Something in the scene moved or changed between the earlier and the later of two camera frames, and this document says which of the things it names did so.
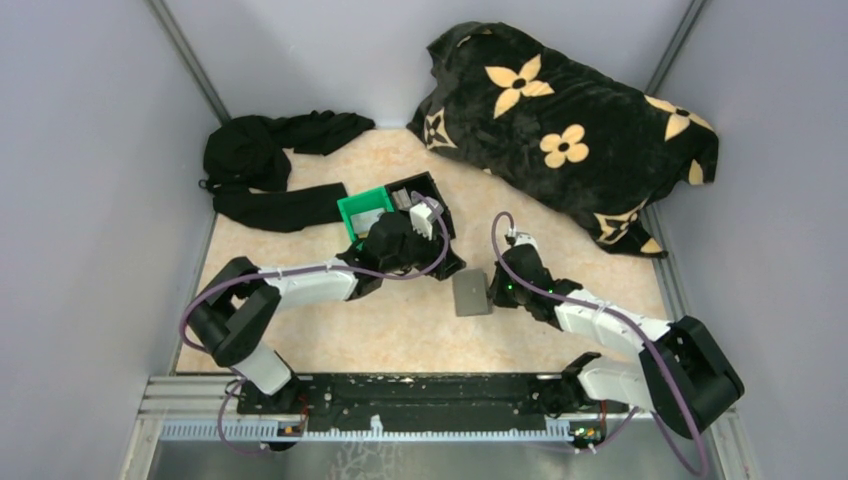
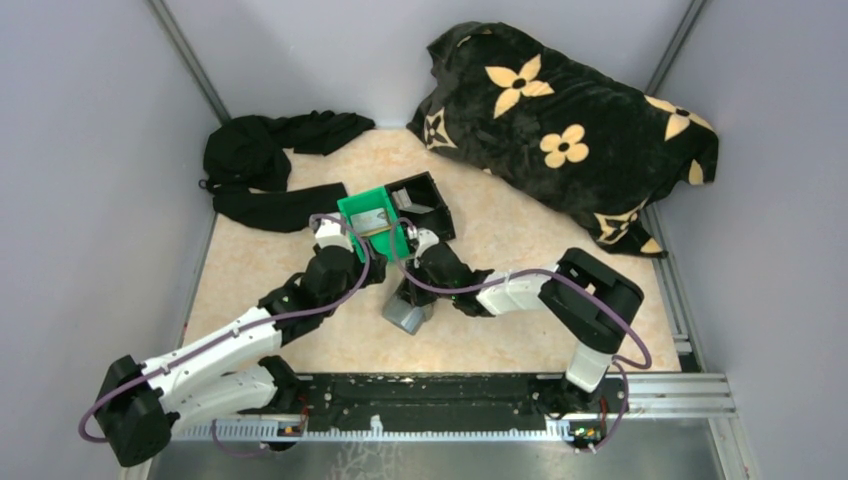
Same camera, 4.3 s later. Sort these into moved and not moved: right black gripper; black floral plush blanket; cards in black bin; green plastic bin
Moved: right black gripper
Not moved: green plastic bin; cards in black bin; black floral plush blanket
